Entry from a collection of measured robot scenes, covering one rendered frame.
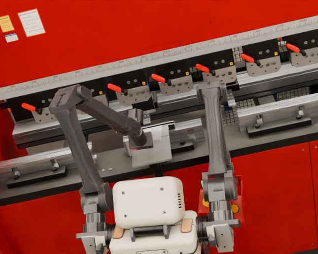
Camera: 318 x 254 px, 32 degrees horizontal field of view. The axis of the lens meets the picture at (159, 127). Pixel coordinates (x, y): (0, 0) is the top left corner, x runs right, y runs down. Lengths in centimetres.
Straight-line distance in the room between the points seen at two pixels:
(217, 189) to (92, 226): 44
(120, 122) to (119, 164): 60
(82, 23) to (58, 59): 20
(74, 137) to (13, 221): 111
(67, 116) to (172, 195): 44
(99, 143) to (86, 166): 260
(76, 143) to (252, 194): 119
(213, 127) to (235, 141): 78
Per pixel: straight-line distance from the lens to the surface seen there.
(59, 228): 291
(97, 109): 202
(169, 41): 242
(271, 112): 269
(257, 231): 300
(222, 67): 251
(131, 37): 241
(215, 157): 188
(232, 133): 273
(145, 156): 250
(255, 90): 292
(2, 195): 284
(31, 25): 242
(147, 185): 174
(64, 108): 185
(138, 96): 254
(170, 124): 267
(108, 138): 452
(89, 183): 193
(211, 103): 193
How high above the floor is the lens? 248
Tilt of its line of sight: 34 degrees down
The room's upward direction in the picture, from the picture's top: 15 degrees counter-clockwise
